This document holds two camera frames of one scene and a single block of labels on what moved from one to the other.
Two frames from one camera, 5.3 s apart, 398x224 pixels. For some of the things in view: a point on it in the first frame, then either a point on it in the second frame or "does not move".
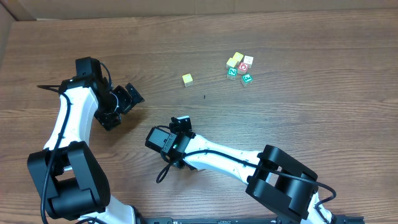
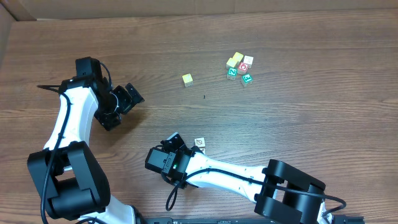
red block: (242, 68) does not move
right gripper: (181, 124) to (173, 143)
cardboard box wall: (12, 10) does not move
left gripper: (130, 98) does not move
